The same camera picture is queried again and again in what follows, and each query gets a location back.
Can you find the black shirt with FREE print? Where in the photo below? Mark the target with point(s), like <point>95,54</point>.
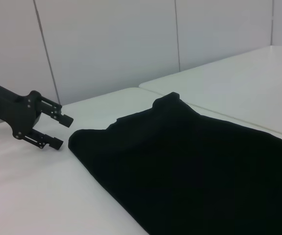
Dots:
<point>192,159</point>

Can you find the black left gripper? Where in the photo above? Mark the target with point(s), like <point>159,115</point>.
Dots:
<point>11,110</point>

